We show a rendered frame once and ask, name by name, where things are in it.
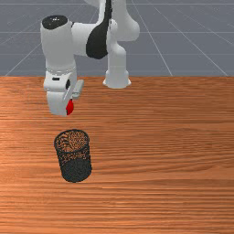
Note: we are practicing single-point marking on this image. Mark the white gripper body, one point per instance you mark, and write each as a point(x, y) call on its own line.
point(56, 97)

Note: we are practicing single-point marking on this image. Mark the red ball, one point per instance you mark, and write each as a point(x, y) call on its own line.
point(70, 107)

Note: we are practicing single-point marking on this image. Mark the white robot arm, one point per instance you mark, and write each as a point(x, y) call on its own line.
point(62, 42)

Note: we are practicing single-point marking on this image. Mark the dark mesh basket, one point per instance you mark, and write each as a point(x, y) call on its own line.
point(74, 160)

